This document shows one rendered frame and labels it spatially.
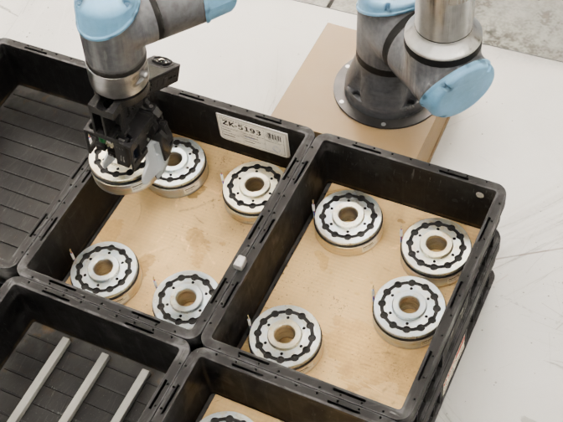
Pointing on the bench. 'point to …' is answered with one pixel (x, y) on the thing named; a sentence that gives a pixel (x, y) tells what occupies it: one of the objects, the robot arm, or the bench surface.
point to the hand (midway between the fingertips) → (145, 162)
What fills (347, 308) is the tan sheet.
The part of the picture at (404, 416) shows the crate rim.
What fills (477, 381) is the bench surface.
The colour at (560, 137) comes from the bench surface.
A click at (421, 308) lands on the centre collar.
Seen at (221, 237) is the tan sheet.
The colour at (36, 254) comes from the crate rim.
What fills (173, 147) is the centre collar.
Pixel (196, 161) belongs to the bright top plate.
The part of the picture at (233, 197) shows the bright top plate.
